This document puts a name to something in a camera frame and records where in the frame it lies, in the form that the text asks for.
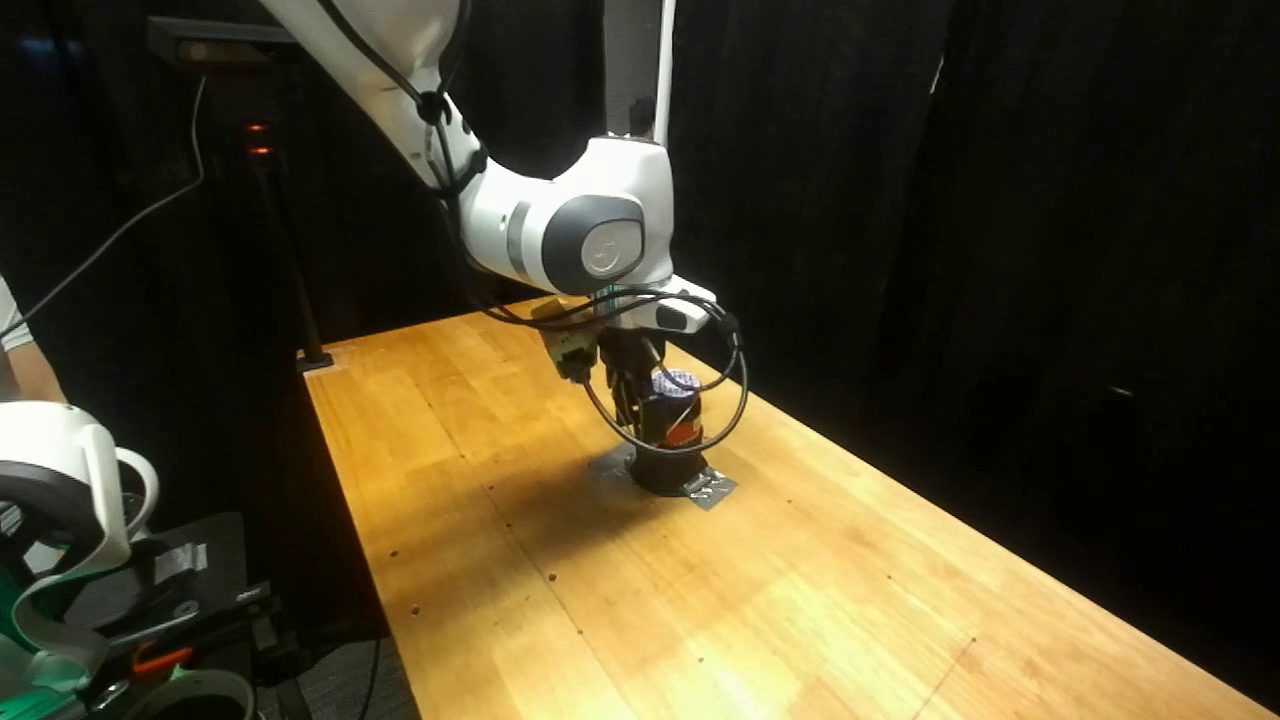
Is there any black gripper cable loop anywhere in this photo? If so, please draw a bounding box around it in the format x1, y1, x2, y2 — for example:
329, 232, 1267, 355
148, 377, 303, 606
479, 282, 756, 457

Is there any orange handled tool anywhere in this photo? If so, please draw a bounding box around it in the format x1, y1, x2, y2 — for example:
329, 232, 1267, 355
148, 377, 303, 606
126, 642, 192, 681

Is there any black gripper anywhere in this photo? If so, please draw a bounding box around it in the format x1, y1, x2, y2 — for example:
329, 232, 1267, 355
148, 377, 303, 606
538, 323, 655, 426

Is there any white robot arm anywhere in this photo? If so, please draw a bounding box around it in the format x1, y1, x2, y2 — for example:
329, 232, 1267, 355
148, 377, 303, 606
262, 0, 725, 433

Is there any grey tape piece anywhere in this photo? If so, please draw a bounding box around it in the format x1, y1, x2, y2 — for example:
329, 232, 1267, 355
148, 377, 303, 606
685, 473, 736, 509
593, 448, 635, 480

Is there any white cable on curtain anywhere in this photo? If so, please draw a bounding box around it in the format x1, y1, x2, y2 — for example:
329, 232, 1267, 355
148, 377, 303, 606
0, 73, 212, 342

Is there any grey tape right piece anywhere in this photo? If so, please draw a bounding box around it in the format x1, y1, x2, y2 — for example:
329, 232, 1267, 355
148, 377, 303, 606
685, 473, 736, 509

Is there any grey tape left piece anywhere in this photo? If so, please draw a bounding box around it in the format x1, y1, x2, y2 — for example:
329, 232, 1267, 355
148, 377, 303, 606
593, 448, 635, 480

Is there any black camera tripod stand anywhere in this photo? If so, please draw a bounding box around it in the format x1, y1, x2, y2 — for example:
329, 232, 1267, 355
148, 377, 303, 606
139, 13, 334, 377

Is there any dark cup on table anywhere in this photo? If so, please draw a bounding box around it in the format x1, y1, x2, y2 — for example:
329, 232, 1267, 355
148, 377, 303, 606
630, 372, 704, 497

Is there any white vertical pole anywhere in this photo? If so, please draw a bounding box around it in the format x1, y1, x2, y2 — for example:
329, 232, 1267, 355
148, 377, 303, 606
647, 0, 676, 146

